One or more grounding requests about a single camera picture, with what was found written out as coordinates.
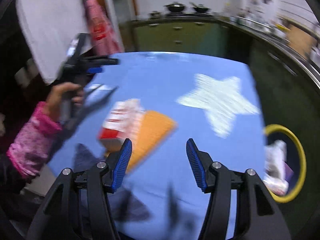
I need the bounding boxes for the orange white snack bag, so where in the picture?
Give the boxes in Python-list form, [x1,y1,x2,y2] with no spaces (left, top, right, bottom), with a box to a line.
[98,99,176,172]

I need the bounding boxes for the pink sleeved left forearm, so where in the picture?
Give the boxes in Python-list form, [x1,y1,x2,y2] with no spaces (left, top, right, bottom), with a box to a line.
[6,102,62,179]

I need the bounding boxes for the yellow-rimmed trash bin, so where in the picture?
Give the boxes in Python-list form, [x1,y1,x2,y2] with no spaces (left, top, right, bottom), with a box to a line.
[264,124,306,203]

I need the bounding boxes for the green kitchen cabinets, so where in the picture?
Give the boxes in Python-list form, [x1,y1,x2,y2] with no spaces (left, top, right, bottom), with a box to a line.
[133,18,228,58]

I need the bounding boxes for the person's left hand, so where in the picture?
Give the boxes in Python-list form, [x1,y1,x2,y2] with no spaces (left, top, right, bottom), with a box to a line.
[43,82,84,122]

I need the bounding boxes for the red checkered apron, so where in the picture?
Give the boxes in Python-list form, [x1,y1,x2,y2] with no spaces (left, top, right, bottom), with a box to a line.
[84,0,123,56]

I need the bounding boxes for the white hanging cloth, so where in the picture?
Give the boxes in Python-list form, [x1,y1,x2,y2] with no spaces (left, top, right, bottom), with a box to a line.
[16,0,88,85]

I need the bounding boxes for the light blue tablecloth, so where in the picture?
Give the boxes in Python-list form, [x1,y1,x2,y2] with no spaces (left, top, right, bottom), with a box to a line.
[48,52,265,239]

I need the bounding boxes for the small steel pot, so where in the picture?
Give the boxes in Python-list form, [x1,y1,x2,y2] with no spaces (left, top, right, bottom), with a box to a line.
[149,11,162,19]

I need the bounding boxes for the black wok with lid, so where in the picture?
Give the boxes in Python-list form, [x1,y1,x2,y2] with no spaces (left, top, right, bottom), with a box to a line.
[165,2,185,13]

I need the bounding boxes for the black frying pan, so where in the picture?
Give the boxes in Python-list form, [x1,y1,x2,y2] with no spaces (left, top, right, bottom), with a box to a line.
[189,2,210,14]

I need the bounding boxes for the wooden cutting board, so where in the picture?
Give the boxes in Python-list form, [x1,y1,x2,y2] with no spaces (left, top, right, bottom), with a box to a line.
[286,25,317,60]

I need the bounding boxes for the white window blind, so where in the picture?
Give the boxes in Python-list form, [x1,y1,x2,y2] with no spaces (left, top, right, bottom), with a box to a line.
[278,0,318,29]

